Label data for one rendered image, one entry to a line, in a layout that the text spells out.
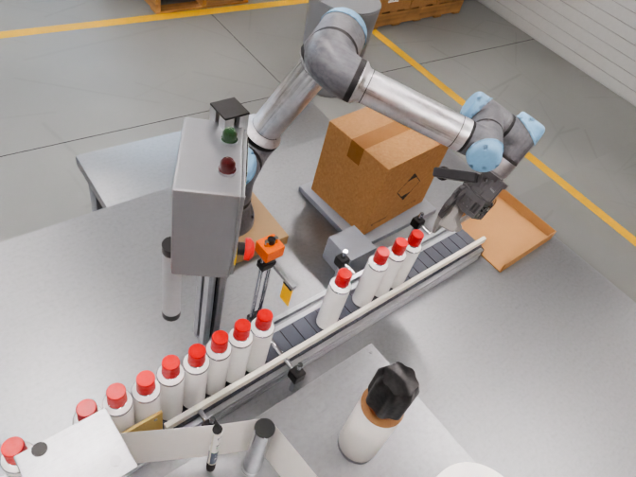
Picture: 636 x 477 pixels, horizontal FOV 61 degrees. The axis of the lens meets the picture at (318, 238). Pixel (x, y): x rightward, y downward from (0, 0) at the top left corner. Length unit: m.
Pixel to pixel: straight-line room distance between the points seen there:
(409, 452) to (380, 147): 0.80
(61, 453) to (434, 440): 0.78
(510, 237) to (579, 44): 3.82
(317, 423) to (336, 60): 0.78
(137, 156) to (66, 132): 1.48
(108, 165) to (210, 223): 1.01
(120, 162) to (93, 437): 1.04
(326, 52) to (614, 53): 4.42
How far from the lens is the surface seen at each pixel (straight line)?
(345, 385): 1.30
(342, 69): 1.16
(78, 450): 0.92
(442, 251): 1.67
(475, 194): 1.37
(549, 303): 1.80
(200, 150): 0.82
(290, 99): 1.38
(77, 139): 3.20
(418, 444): 1.30
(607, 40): 5.47
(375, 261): 1.30
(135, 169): 1.76
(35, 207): 2.85
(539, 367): 1.63
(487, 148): 1.20
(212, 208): 0.78
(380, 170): 1.49
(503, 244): 1.87
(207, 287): 1.16
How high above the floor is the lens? 2.00
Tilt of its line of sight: 46 degrees down
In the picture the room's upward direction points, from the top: 17 degrees clockwise
